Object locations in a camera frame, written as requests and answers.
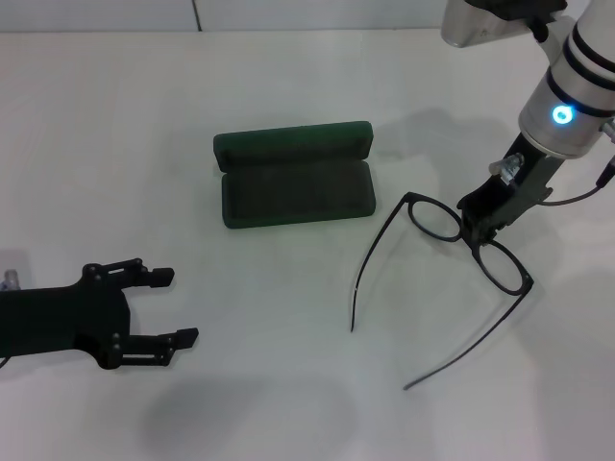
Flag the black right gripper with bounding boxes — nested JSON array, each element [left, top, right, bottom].
[[455, 136, 563, 249]]

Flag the black glasses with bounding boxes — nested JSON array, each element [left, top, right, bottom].
[[349, 191, 535, 391]]

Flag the green glasses case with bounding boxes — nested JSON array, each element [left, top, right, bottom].
[[212, 120, 377, 231]]

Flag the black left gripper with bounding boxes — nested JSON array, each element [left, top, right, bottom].
[[0, 257, 200, 371]]

